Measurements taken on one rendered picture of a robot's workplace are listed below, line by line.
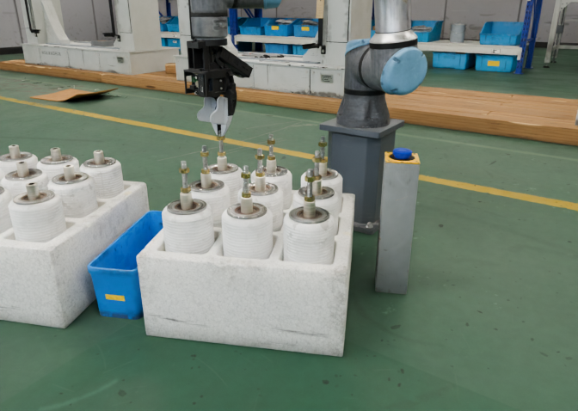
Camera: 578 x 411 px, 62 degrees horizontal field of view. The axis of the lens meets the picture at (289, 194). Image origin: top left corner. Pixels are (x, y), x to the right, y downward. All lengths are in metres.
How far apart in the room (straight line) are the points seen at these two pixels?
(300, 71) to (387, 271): 2.21
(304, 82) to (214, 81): 2.13
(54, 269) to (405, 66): 0.88
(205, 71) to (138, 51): 3.31
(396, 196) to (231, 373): 0.48
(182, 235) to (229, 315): 0.18
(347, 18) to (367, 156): 1.79
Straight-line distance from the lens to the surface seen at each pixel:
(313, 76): 3.13
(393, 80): 1.21
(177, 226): 0.92
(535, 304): 1.22
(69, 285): 1.09
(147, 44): 4.41
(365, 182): 1.37
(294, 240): 0.87
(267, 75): 3.32
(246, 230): 0.88
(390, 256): 1.10
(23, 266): 1.08
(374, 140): 1.34
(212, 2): 1.05
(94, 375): 0.98
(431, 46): 5.56
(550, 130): 2.65
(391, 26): 1.22
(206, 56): 1.06
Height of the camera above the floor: 0.61
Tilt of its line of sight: 21 degrees down
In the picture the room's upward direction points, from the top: straight up
